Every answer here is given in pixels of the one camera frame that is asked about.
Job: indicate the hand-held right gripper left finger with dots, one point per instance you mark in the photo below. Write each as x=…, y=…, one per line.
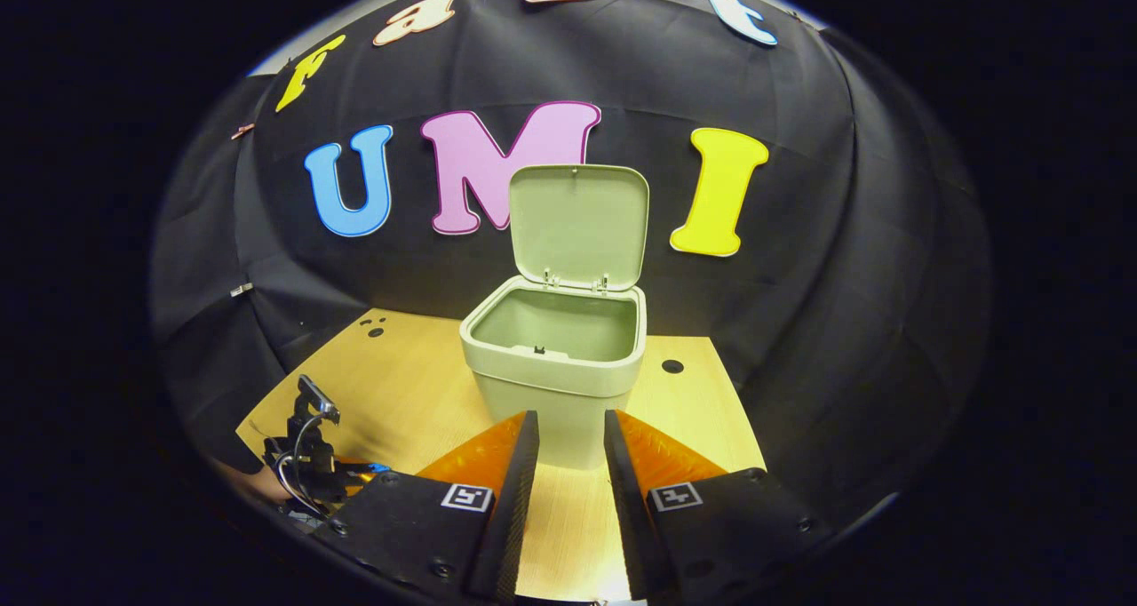
x=520, y=499

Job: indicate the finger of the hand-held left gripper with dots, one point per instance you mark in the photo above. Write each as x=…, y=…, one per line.
x=355, y=474

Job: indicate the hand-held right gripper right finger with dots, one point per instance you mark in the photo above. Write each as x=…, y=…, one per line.
x=626, y=499

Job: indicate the paper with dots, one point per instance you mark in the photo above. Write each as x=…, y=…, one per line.
x=313, y=523

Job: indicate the green desktop garbage bin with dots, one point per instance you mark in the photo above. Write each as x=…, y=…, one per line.
x=568, y=384

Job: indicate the wooden desktop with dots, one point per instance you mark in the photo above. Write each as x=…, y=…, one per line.
x=400, y=384

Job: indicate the silver cloth clip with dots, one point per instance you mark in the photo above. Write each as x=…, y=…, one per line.
x=241, y=290

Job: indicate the black backdrop cloth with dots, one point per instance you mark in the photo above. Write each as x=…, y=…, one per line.
x=799, y=322

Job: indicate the copper cloth clip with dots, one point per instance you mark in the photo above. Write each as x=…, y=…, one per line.
x=242, y=131

